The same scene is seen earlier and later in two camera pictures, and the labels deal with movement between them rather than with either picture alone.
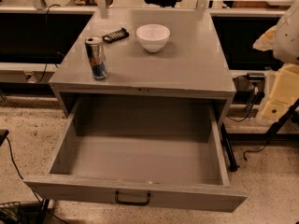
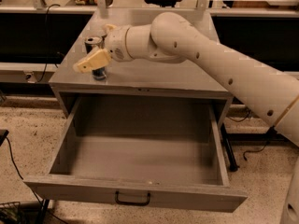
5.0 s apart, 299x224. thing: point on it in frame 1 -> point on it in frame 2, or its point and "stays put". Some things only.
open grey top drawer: [147, 151] stays put
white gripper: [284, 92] -> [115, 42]
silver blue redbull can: [96, 56] stays put
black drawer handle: [143, 203] stays put
